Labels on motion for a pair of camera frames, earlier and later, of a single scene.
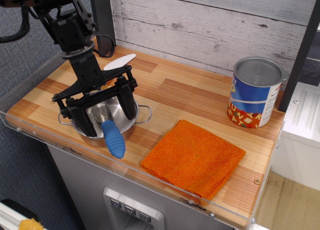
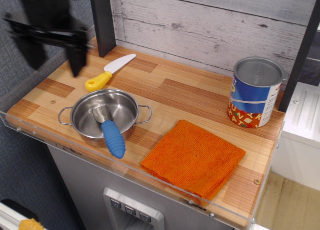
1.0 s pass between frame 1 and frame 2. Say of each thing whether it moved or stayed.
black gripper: moved
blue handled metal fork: stayed
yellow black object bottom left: stayed
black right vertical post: stayed
